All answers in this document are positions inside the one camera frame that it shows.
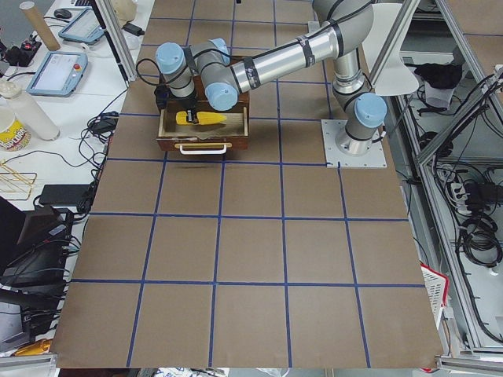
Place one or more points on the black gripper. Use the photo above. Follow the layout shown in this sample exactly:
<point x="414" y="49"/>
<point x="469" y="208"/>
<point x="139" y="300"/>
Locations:
<point x="189" y="103"/>

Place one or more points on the yellow corn cob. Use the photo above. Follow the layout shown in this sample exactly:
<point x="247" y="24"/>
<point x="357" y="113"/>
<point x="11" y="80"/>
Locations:
<point x="205" y="119"/>

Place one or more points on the light wood pull-out drawer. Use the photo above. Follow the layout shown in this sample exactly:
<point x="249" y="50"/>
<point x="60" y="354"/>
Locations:
<point x="200" y="140"/>

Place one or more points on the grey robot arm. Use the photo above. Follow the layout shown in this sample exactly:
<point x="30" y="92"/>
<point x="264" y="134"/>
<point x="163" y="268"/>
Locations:
<point x="344" y="26"/>

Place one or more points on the blue grey teach pendant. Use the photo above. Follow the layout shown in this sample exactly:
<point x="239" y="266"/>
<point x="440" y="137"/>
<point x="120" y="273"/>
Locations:
<point x="83" y="28"/>
<point x="58" y="75"/>

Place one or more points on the frosted white plastic cylinder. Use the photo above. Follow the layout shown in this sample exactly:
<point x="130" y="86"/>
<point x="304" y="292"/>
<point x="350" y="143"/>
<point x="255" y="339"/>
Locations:
<point x="31" y="114"/>

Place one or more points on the black computer mouse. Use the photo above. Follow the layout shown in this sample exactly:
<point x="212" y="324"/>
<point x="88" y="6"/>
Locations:
<point x="62" y="14"/>

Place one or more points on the black laptop power brick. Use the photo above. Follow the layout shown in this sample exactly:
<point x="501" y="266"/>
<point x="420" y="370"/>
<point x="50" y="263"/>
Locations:
<point x="63" y="195"/>

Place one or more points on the yellow popcorn cup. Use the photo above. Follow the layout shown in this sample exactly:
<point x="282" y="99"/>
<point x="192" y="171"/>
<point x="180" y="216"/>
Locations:
<point x="14" y="136"/>

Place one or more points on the cardboard tube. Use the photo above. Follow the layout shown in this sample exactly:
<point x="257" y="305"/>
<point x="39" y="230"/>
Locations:
<point x="37" y="21"/>

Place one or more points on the white lamp shade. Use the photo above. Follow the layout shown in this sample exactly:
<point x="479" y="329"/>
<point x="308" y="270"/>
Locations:
<point x="387" y="73"/>

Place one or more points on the red white plastic basket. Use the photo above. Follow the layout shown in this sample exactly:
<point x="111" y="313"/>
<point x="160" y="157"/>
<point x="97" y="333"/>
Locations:
<point x="437" y="286"/>

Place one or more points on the aluminium frame post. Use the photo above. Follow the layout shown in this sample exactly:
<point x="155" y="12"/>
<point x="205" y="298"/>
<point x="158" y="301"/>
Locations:
<point x="107" y="19"/>

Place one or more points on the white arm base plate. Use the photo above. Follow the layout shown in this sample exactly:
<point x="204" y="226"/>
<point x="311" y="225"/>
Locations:
<point x="341" y="151"/>

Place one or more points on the gold wire rack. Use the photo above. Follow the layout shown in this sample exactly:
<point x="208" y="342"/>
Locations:
<point x="15" y="185"/>

